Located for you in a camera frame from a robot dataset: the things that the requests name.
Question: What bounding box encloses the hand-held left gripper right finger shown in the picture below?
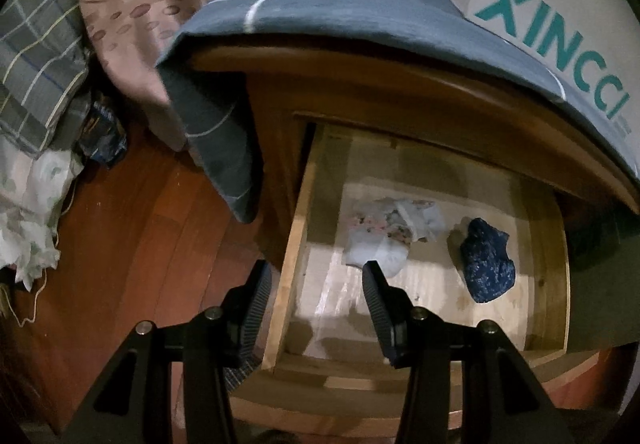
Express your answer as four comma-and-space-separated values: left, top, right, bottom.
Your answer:
361, 260, 573, 444

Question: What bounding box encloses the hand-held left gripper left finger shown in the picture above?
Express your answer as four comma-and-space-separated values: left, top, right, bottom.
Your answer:
65, 259, 273, 444

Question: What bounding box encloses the wooden drawer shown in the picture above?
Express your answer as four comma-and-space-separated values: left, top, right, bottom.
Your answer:
262, 121, 571, 392

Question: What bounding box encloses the light floral underwear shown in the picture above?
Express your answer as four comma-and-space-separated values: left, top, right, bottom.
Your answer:
345, 199, 416, 275

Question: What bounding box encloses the pale blue underwear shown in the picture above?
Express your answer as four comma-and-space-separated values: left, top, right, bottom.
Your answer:
395, 200, 446, 243

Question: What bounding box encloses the navy floral underwear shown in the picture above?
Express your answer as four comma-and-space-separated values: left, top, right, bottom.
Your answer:
460, 217, 517, 303

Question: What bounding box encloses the wooden nightstand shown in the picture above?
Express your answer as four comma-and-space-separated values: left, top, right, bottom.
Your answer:
190, 44, 640, 436

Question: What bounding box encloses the dark blue packet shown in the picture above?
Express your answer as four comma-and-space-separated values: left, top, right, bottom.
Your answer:
77, 94, 129, 167

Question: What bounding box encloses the white floral cloth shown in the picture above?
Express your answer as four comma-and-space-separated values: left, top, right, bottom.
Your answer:
0, 144, 86, 291

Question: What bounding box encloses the blue-grey lined cloth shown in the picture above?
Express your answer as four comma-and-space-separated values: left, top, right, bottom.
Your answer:
155, 0, 640, 225

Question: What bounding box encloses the pink leaf-patterned bedding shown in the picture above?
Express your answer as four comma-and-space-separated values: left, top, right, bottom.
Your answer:
67, 0, 441, 152

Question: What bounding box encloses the grey plaid cloth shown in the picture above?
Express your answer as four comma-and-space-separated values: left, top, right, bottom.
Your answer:
0, 0, 93, 159

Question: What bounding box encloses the thin pale cord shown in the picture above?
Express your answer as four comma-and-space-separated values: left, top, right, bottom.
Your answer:
0, 269, 51, 327

